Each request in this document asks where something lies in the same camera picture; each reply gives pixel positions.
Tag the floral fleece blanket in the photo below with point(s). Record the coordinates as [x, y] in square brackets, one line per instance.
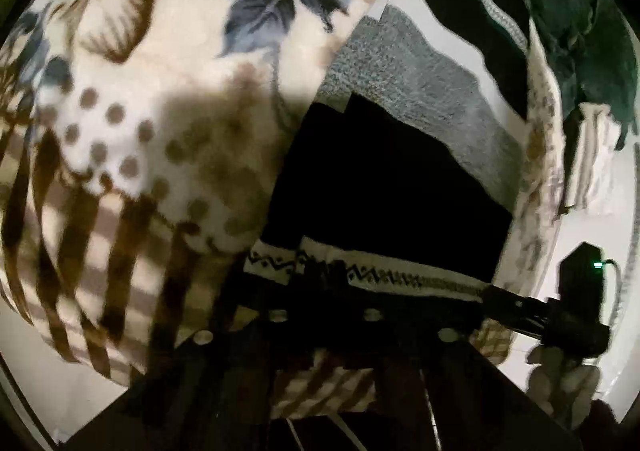
[150, 106]

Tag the dark green plush blanket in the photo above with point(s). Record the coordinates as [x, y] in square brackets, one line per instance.
[575, 16]

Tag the white bed frame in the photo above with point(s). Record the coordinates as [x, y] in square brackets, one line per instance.
[615, 241]

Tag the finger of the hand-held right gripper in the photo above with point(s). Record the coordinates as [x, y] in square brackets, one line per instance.
[515, 308]

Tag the black grey white striped sweater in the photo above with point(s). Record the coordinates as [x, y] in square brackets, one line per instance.
[400, 171]

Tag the person's right hand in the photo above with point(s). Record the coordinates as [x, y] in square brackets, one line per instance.
[562, 383]

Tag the stack of folded clothes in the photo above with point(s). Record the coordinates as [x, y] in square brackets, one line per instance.
[592, 161]

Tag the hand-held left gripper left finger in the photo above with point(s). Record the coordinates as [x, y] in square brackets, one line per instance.
[300, 311]

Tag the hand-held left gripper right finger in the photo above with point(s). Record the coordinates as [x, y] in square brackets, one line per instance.
[350, 316]

